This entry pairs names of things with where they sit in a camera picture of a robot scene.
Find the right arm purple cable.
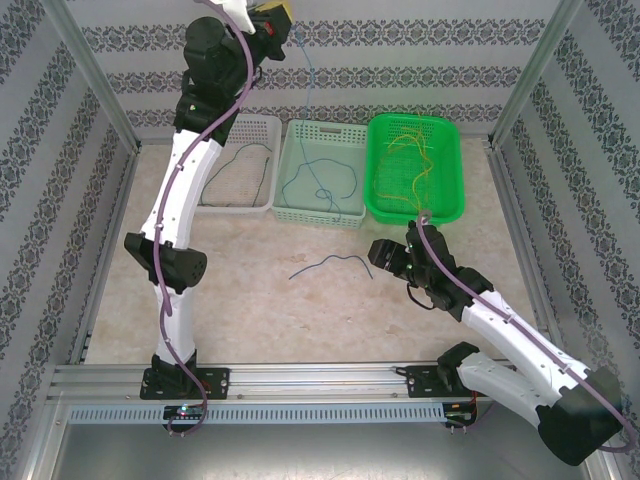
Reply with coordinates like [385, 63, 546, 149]
[416, 209, 639, 454]

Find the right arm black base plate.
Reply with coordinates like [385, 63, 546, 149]
[405, 363, 499, 399]

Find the mint plastic basket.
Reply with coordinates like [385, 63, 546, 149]
[271, 119, 370, 230]

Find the grey metal panel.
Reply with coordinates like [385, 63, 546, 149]
[19, 399, 616, 480]

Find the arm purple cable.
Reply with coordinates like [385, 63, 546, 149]
[152, 0, 261, 436]
[416, 209, 639, 454]

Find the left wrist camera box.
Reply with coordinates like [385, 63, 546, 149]
[207, 0, 259, 35]

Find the slotted grey cable duct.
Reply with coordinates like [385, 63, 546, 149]
[67, 403, 446, 424]

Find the aluminium side rail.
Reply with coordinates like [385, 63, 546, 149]
[487, 147, 569, 361]
[68, 147, 144, 365]

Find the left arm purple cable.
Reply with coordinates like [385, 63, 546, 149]
[152, 0, 261, 436]

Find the aluminium frame post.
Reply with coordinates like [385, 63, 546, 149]
[42, 0, 142, 151]
[487, 0, 585, 149]

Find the bright green plastic basket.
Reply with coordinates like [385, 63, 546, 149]
[363, 113, 466, 225]

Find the white perforated plastic basket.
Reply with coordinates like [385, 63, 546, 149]
[194, 113, 283, 220]

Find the thin blue cable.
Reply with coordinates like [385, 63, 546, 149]
[281, 157, 359, 202]
[293, 27, 344, 224]
[288, 253, 375, 281]

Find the aluminium mounting rail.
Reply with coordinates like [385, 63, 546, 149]
[49, 363, 586, 399]

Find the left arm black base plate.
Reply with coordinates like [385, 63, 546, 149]
[139, 367, 231, 401]

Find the thin green cable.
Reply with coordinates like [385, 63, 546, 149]
[201, 143, 272, 206]
[252, 157, 272, 206]

